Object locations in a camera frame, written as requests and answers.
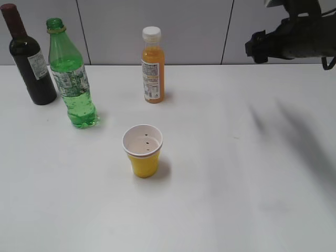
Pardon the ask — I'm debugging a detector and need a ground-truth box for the dark red wine bottle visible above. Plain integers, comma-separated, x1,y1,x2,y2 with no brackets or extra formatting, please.
1,3,57,105

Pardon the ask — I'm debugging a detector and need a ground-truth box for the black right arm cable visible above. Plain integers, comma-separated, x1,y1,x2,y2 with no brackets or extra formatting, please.
320,7,336,71

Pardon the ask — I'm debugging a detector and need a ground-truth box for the orange juice bottle white cap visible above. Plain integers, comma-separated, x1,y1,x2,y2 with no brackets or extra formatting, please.
141,26,165,104

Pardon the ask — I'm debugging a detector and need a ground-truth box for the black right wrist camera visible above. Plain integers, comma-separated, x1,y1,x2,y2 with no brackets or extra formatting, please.
264,0,322,19

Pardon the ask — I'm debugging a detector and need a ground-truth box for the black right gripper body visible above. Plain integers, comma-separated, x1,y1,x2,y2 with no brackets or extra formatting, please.
265,15,335,60

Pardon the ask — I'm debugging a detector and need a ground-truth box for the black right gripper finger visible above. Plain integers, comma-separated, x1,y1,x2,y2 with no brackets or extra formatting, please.
245,30,268,64

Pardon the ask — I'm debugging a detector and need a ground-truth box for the green sprite bottle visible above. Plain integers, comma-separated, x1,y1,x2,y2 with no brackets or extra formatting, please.
46,18,99,129

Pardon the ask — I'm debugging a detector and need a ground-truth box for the yellow paper cup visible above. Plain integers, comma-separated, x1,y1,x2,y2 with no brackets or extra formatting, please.
122,124,163,178

